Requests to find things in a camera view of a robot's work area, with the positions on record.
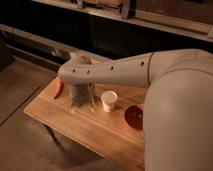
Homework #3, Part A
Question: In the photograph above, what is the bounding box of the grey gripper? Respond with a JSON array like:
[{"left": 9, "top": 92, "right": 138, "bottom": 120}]
[{"left": 69, "top": 54, "right": 100, "bottom": 114}]

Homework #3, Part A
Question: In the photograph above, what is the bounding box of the red pepper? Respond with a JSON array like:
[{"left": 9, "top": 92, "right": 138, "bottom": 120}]
[{"left": 54, "top": 80, "right": 64, "bottom": 99}]

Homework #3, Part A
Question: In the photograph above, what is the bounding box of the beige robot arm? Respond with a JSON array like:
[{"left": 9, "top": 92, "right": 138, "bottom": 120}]
[{"left": 58, "top": 49, "right": 213, "bottom": 171}]

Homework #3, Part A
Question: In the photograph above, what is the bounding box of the white paper cup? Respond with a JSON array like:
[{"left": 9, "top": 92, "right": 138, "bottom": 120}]
[{"left": 101, "top": 91, "right": 118, "bottom": 112}]

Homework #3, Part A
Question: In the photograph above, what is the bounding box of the wooden table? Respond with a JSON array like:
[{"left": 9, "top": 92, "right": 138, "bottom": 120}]
[{"left": 23, "top": 56, "right": 146, "bottom": 171}]

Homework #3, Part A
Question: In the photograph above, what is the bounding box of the red bowl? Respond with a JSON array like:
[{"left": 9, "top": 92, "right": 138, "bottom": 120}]
[{"left": 124, "top": 105, "right": 143, "bottom": 131}]

